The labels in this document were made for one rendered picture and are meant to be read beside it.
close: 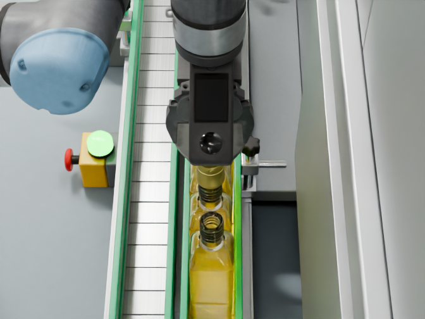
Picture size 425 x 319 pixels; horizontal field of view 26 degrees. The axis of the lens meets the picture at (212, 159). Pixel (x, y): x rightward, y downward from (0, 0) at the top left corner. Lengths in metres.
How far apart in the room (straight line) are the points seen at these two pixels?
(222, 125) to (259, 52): 0.67
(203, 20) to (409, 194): 0.29
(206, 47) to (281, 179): 0.57
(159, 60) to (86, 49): 0.83
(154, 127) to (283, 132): 0.21
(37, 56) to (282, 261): 0.85
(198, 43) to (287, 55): 0.71
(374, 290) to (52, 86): 0.32
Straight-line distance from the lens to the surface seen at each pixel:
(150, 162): 1.47
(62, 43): 0.77
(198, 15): 0.89
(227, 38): 0.92
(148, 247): 1.39
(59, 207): 1.60
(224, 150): 0.95
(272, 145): 1.49
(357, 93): 0.90
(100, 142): 1.54
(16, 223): 1.60
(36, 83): 0.78
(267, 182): 1.45
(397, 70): 0.76
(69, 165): 1.59
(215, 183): 1.11
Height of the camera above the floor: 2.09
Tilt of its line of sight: 55 degrees down
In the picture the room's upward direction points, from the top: straight up
